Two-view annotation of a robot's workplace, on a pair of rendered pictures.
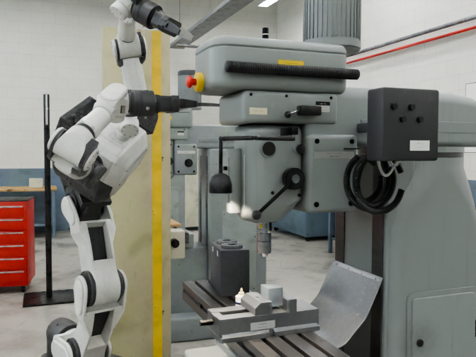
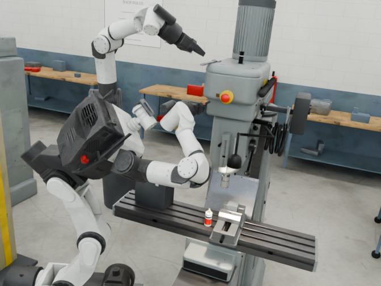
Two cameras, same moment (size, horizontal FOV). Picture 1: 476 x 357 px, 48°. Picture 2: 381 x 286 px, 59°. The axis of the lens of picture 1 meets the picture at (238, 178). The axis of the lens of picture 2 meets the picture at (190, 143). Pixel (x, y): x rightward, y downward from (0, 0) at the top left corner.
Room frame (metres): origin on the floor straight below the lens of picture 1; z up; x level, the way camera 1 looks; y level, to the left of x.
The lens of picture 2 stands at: (0.87, 1.40, 2.08)
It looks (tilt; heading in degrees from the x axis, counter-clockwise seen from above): 20 degrees down; 308
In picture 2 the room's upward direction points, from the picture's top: 5 degrees clockwise
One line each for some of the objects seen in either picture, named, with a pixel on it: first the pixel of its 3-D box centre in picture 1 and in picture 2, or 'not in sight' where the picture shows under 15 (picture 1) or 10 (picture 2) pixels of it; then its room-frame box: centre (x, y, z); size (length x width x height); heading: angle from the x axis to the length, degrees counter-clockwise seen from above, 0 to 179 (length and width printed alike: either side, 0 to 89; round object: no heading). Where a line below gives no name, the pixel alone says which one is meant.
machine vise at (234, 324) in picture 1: (263, 312); (230, 219); (1.70, -0.08, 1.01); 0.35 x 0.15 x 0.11; 111
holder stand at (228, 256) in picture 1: (229, 265); (154, 187); (2.21, 0.04, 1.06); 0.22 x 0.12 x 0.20; 14
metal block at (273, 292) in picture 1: (271, 295); (232, 208); (1.72, -0.11, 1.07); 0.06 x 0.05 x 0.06; 21
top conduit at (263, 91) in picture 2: (294, 71); (267, 86); (1.65, -0.17, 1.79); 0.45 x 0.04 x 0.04; 111
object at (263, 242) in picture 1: (264, 244); (225, 181); (1.78, -0.09, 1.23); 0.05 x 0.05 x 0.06
